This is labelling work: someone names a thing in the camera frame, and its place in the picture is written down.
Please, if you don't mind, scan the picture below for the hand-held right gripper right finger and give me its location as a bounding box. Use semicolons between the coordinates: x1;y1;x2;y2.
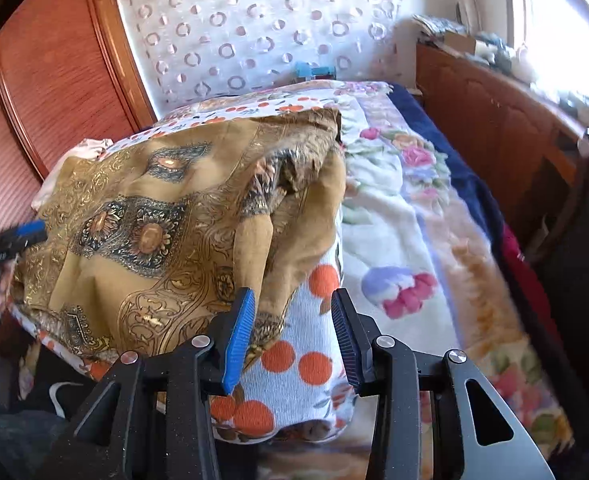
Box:
331;287;556;480

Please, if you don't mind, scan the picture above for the white cloth with orange print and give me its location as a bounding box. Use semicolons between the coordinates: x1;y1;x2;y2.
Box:
4;92;393;445

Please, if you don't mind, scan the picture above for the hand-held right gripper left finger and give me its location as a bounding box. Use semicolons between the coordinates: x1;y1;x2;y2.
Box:
59;287;256;480

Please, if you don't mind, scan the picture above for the brown wooden sideboard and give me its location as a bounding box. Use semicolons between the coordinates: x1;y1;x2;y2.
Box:
415;42;589;266

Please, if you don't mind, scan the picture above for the floral fleece blanket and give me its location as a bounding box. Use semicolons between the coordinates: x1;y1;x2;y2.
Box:
254;82;575;480

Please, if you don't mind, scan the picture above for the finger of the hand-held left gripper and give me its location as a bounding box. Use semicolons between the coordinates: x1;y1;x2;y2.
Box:
0;219;48;262

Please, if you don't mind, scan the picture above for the wooden headboard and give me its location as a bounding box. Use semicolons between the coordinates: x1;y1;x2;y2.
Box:
0;0;158;241

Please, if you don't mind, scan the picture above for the small blue object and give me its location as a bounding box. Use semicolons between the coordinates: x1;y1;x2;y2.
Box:
293;61;336;82

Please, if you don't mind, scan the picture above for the cardboard box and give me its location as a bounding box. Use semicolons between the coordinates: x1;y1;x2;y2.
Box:
442;30;479;57

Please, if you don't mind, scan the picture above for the navy blue blanket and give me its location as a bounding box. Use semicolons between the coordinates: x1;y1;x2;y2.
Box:
389;82;508;243

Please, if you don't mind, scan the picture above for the mustard patterned cloth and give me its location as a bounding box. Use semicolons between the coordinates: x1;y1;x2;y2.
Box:
12;107;348;363

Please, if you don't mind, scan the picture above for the red cloth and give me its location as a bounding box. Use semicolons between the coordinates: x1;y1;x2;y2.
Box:
499;224;568;356

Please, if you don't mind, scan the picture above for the pale pink white cloth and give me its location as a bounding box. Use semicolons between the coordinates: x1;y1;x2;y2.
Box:
38;138;114;202

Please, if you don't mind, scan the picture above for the white curtain with circles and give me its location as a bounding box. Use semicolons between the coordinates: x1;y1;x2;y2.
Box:
114;0;413;121

